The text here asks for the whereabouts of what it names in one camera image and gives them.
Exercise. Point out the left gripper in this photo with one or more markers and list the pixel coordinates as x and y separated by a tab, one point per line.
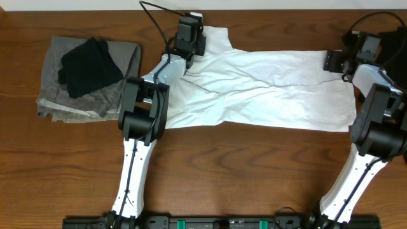
201	51

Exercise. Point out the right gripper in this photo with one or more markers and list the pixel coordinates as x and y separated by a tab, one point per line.
331	61

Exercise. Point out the white t-shirt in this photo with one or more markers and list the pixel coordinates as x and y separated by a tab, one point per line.
286	89

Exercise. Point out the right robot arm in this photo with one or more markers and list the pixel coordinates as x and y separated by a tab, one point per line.
378	135

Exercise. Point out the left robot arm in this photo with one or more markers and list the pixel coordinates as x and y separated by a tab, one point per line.
142	121

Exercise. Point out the black garment at right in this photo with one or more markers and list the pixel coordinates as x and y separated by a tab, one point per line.
389	68

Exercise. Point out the folded grey trousers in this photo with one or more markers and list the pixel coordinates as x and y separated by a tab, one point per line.
101	105

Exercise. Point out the folded black cloth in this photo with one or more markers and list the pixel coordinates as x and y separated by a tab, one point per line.
87	68

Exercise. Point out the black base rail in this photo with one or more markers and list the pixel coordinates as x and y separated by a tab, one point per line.
291	221

